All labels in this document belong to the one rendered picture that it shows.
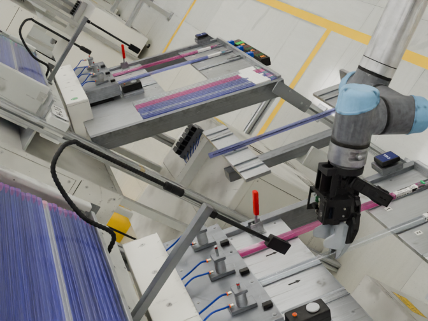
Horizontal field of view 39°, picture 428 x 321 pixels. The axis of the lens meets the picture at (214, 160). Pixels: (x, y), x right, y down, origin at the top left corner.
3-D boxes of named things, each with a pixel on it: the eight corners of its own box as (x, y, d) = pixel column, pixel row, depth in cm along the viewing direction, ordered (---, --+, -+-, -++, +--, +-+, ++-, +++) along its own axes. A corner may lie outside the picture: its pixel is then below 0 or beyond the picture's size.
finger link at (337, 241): (316, 260, 125) (321, 219, 122) (341, 257, 127) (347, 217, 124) (323, 267, 122) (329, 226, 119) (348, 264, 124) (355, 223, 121)
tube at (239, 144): (369, 98, 175) (369, 95, 175) (372, 99, 174) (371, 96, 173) (208, 156, 165) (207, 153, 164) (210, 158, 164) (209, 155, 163)
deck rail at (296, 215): (413, 181, 155) (413, 160, 152) (418, 184, 153) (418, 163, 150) (150, 279, 139) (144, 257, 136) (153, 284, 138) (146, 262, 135)
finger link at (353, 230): (336, 237, 125) (342, 198, 122) (343, 235, 125) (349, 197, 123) (348, 247, 121) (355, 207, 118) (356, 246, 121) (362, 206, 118)
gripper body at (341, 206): (304, 211, 125) (313, 156, 120) (341, 207, 128) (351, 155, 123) (323, 228, 118) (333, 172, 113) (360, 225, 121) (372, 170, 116)
